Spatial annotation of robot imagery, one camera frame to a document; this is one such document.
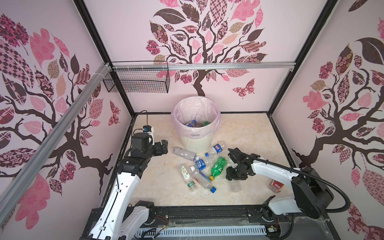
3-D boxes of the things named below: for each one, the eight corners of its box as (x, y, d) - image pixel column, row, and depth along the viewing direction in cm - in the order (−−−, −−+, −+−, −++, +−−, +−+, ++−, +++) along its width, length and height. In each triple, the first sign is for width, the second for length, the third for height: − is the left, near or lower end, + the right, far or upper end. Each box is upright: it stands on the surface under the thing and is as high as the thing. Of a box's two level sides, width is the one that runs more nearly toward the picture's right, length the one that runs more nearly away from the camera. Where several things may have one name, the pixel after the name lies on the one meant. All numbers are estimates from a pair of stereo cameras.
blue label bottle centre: (191, 173, 89) (191, 170, 85) (189, 165, 92) (189, 161, 88) (216, 167, 91) (217, 163, 87) (213, 159, 95) (214, 155, 91)
